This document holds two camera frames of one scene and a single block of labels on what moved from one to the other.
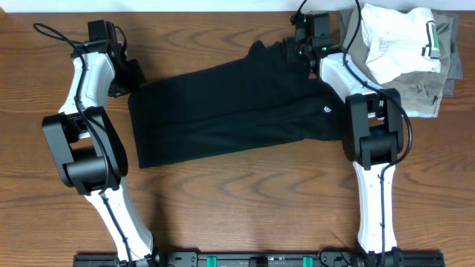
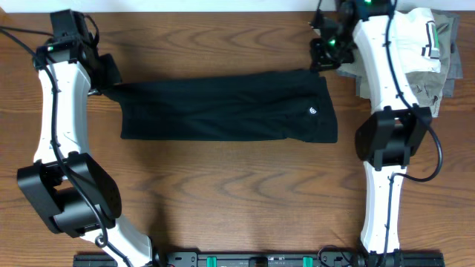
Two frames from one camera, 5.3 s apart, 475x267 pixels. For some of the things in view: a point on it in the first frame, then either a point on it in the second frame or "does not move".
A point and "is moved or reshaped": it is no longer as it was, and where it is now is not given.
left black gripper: [135, 66] → [113, 76]
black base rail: [260, 259] does not move
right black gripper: [286, 50] → [320, 61]
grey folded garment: [454, 64] does not move
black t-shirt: [272, 99] is moved or reshaped
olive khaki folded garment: [417, 91] does not move
